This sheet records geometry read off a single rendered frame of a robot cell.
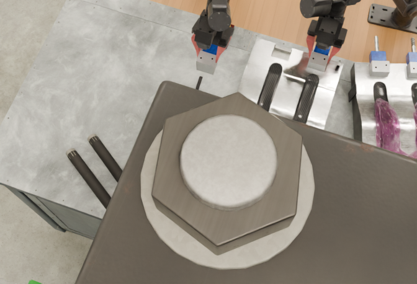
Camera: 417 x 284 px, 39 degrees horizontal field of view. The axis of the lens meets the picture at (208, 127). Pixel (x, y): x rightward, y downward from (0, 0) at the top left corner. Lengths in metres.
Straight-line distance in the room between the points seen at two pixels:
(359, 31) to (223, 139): 1.58
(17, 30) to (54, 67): 1.10
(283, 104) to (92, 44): 0.62
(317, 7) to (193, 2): 0.51
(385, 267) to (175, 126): 0.16
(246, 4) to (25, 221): 1.29
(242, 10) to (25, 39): 1.30
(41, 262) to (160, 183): 2.16
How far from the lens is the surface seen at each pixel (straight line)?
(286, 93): 1.67
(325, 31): 1.54
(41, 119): 1.79
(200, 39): 1.48
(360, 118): 1.67
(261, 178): 0.34
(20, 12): 2.99
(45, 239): 2.52
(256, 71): 1.69
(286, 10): 1.91
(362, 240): 0.39
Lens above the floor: 2.38
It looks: 68 degrees down
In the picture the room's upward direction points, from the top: 1 degrees counter-clockwise
